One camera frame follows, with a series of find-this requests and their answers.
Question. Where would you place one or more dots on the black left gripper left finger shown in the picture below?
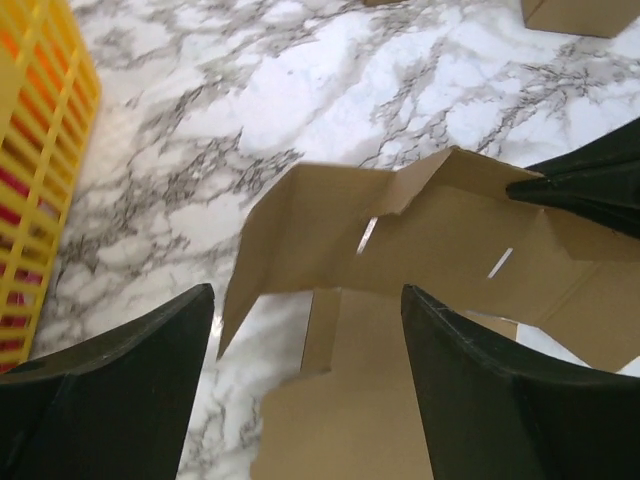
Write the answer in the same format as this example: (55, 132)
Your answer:
(116, 406)

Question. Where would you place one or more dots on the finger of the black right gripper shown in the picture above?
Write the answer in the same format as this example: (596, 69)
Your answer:
(599, 181)

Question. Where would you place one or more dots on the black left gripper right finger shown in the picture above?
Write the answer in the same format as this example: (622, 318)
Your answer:
(494, 409)

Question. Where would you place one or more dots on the brown cardboard box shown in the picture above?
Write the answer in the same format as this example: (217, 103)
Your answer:
(546, 278)

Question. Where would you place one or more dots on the large folded cardboard box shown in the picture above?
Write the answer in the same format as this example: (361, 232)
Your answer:
(596, 18)

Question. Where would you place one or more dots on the small folded cardboard box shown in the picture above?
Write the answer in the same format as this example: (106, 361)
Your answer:
(373, 3)

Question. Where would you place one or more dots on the yellow plastic shopping basket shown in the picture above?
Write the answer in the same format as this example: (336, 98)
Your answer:
(50, 93)

